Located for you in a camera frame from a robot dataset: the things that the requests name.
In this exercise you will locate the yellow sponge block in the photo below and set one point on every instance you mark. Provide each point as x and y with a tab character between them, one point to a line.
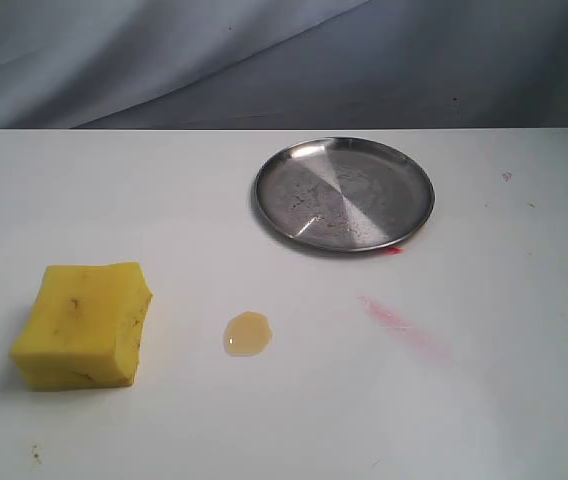
85	328

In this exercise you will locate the amber liquid spill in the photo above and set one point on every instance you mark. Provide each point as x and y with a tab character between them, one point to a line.
247	334

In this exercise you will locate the round steel plate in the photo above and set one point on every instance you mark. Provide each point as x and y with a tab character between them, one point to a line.
343	195

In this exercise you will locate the grey backdrop cloth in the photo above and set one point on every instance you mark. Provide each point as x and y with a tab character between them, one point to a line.
283	64

